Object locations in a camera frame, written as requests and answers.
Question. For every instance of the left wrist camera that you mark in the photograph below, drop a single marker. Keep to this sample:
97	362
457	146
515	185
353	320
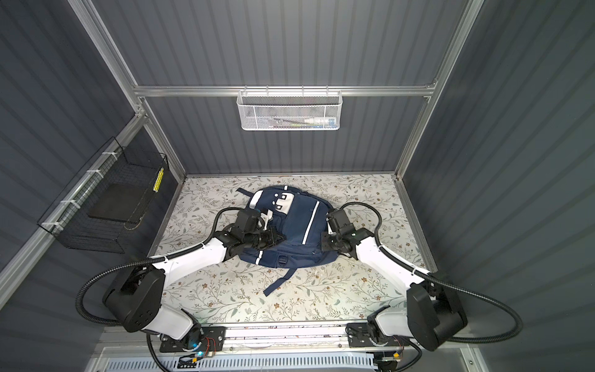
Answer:
264	219

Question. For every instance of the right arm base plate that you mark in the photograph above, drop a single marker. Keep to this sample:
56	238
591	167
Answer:
361	334

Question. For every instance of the black wire side basket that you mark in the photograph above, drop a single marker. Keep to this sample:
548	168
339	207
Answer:
68	222

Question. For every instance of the yellow tag on basket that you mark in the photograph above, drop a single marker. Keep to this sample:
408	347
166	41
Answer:
158	180

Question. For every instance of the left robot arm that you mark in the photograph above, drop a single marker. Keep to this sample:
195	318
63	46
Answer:
135	296

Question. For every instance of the white marker in basket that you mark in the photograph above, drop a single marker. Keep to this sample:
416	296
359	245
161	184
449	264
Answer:
321	122

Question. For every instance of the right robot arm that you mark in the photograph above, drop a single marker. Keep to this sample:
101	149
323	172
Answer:
432	315

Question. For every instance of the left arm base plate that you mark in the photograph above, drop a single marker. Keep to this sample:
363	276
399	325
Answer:
209	338

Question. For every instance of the black pad in basket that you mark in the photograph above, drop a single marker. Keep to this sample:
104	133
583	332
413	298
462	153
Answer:
122	203

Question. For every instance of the white mesh wall basket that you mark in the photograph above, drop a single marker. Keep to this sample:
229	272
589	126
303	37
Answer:
279	110

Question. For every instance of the navy blue student backpack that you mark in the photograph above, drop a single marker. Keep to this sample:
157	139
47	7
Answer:
301	217

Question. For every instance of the aluminium mounting rail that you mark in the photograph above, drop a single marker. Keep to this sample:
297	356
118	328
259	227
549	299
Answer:
287	336

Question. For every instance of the white slotted cable duct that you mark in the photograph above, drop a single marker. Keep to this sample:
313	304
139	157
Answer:
277	362

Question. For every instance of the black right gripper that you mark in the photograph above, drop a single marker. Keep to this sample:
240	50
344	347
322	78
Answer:
325	242

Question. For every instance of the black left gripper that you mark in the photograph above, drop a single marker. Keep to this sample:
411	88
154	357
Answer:
272	239

